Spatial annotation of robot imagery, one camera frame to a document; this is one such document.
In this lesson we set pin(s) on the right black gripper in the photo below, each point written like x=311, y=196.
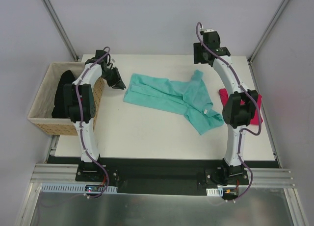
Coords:
x=198, y=53

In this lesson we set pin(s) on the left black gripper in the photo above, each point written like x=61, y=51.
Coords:
x=113, y=76

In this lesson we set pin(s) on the teal t shirt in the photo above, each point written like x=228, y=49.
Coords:
x=187, y=98

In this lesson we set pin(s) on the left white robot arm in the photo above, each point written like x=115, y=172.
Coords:
x=80, y=107

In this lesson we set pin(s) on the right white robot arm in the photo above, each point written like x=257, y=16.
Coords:
x=239, y=109

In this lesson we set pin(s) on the black t shirt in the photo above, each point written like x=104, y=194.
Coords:
x=59, y=108

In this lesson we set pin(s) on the wicker laundry basket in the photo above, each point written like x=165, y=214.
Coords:
x=41, y=110

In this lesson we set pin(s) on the folded pink t shirt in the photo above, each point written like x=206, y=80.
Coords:
x=224, y=98

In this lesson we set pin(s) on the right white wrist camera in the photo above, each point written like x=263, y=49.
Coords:
x=206, y=31

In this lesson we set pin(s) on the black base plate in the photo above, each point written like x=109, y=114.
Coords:
x=192, y=186

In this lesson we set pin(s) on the left slotted cable duct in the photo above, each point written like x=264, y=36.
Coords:
x=71, y=188

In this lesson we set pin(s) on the slotted cable duct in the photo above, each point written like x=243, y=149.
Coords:
x=71, y=188
x=215, y=192

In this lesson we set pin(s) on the aluminium rail frame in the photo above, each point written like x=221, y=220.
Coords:
x=261, y=173

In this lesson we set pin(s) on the right slotted cable duct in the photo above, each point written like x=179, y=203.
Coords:
x=215, y=192

